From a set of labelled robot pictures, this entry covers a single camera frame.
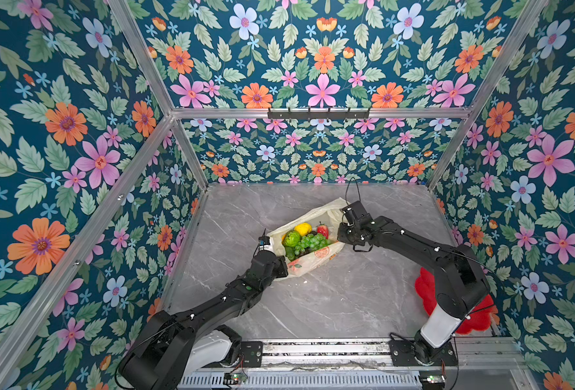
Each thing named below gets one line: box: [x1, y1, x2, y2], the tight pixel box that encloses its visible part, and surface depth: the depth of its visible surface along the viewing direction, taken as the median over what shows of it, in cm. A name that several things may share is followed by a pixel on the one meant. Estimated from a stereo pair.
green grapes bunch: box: [285, 233, 333, 261], surface depth 92 cm
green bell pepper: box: [281, 230, 301, 248], surface depth 95 cm
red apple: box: [315, 224, 329, 240], surface depth 101 cm
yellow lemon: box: [293, 222, 313, 237], surface depth 100 cm
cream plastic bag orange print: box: [267, 196, 348, 276], surface depth 90 cm
